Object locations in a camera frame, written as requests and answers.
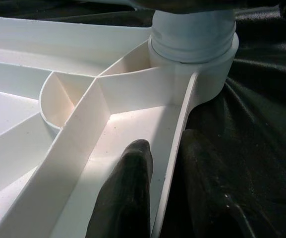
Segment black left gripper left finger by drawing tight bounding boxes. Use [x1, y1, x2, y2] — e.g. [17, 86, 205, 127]
[85, 138, 155, 238]

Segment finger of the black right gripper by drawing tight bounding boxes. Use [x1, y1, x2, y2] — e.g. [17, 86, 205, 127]
[132, 0, 236, 12]

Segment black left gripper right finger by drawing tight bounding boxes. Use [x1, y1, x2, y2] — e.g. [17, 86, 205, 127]
[161, 128, 272, 238]

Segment white tapered table leg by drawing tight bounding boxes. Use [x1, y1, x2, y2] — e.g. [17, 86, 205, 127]
[126, 0, 237, 64]

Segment white plastic table top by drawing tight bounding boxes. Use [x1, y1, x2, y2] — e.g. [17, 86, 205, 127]
[0, 15, 240, 238]

